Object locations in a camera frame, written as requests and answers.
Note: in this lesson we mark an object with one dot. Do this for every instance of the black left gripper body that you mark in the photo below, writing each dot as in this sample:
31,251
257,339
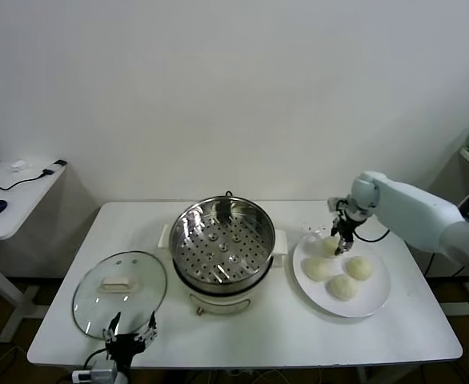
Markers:
122,346

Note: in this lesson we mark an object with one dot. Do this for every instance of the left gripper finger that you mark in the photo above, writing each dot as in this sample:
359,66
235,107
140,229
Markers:
113,326
151,326

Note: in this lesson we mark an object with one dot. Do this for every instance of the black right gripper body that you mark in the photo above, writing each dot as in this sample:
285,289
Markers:
345,229

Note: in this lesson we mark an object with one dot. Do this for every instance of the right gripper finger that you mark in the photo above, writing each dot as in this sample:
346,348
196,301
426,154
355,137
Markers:
344,246
333,231

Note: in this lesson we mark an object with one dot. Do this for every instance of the white steamed baozi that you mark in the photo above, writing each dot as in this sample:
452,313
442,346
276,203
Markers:
360,268
329,247
342,287
316,269

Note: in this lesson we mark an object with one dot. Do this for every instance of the pale right robot arm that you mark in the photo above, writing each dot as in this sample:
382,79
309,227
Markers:
418,216

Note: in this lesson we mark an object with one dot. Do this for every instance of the perforated steel steamer basket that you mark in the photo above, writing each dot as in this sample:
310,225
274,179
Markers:
222,256

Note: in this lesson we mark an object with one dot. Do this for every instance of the white round plate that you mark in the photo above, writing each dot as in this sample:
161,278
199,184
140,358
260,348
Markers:
310,296

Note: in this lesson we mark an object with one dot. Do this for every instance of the white electric cooker pot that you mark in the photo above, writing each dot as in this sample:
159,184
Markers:
218,300

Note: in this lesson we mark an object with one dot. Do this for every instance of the black power adapter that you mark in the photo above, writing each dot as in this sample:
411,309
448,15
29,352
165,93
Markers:
467,206

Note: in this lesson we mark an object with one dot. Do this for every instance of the white side desk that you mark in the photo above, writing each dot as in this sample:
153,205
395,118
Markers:
18,208

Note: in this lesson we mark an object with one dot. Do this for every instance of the small black phone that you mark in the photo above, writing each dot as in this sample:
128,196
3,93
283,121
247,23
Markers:
60,162

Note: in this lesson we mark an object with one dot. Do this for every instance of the small white crumpled object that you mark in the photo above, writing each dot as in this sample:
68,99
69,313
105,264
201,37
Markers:
18,165

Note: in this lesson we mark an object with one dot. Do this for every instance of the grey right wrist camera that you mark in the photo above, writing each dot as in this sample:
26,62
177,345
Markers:
334,204

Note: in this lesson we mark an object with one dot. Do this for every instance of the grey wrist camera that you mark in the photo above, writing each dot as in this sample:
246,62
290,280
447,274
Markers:
100,374
334,204

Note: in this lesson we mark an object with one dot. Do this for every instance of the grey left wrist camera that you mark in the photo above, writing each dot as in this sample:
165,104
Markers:
100,374

